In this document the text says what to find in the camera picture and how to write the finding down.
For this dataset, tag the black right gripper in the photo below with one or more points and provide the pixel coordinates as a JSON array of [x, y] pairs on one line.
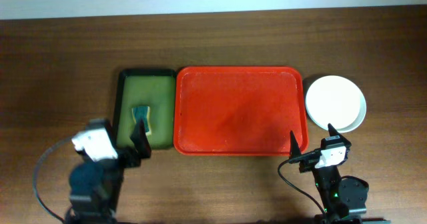
[[305, 161]]

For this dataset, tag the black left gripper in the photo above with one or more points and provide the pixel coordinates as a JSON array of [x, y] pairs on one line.
[[130, 156]]

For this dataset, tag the green and yellow sponge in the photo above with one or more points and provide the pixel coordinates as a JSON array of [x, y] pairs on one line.
[[142, 113]]

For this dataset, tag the white plate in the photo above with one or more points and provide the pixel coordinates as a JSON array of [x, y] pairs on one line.
[[337, 101]]

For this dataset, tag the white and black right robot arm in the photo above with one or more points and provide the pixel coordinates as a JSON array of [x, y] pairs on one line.
[[343, 197]]

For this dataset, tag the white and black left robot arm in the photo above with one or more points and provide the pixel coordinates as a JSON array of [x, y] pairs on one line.
[[96, 183]]

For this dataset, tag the dark green tray with water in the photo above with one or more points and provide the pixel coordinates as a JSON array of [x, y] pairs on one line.
[[153, 88]]

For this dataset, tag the red plastic tray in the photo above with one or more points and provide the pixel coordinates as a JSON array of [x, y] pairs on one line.
[[250, 111]]

